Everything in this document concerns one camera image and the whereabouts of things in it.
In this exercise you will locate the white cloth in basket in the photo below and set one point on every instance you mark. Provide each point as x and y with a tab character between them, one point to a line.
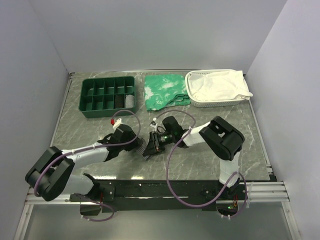
220	85

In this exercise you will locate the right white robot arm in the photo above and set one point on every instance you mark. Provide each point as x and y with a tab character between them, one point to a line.
222	138

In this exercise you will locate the green compartment organizer tray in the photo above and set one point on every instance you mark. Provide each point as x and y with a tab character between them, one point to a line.
97	95

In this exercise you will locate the rolled black underwear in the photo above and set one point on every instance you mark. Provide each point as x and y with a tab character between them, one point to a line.
119	101

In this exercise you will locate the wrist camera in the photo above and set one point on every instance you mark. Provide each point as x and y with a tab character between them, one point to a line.
157	128
116	123

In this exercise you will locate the aluminium frame rail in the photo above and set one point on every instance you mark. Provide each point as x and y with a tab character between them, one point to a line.
267	192

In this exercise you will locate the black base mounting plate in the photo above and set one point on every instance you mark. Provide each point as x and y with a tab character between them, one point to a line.
152	195

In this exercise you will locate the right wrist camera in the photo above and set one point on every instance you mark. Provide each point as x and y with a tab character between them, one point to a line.
157	128

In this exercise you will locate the white plastic basket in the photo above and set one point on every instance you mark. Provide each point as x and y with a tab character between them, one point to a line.
215	101

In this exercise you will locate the rolled grey striped underwear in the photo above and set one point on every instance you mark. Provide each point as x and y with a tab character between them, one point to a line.
129	101

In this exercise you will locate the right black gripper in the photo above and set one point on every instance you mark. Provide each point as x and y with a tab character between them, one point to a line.
154	145

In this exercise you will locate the green white patterned underwear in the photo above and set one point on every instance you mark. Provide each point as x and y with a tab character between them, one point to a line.
165	90

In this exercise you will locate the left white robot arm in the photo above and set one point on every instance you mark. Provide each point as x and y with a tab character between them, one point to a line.
53	173

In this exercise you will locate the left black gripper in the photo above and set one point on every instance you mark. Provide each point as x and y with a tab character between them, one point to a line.
134	144

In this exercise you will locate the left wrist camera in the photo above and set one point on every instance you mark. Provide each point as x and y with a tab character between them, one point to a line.
116	123

